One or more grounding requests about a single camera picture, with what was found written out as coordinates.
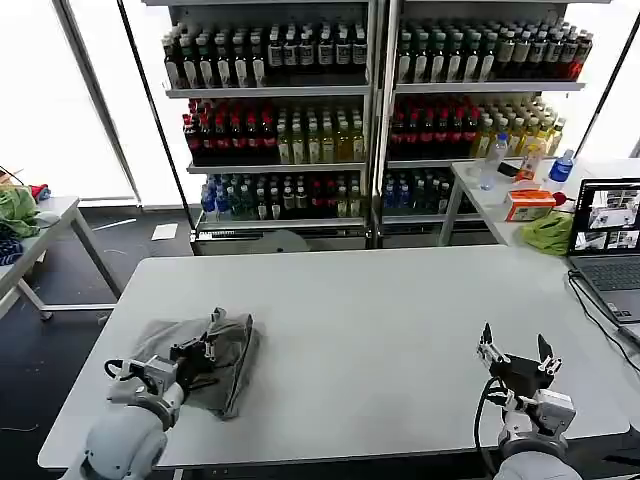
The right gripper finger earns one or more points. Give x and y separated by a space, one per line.
549 361
489 352

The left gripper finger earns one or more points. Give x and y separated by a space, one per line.
185 347
214 335

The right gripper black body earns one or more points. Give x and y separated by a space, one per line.
522 375

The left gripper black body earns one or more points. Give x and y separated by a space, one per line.
196 367

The grey printed t-shirt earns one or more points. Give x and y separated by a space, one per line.
235 360

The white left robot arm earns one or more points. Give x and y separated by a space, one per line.
125 435

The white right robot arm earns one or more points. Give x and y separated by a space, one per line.
540 435

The white round cover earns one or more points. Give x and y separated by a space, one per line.
280 242

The white paper sheet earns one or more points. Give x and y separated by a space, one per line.
165 231

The grey laptop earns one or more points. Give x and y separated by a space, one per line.
607 260

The green cloth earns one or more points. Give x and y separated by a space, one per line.
549 232

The white side table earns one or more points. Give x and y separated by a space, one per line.
487 210

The orange cardboard box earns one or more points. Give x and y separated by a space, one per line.
529 205

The small red object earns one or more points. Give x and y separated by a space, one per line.
561 198

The white table with clothes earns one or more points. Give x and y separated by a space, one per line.
55 220

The black phone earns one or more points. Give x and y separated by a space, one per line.
510 169

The blue label water bottle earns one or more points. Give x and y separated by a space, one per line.
560 172

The clear water bottle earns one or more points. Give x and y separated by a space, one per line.
492 160

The dark blue garment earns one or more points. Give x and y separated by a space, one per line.
9 250

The red cloth item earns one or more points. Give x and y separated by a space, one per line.
41 192

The green garment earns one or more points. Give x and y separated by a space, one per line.
17 212

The shelf with drink bottles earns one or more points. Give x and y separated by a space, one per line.
272 125
450 100

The thin black pole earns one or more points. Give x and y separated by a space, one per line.
607 95
155 115

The grey window post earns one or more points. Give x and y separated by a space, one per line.
95 100

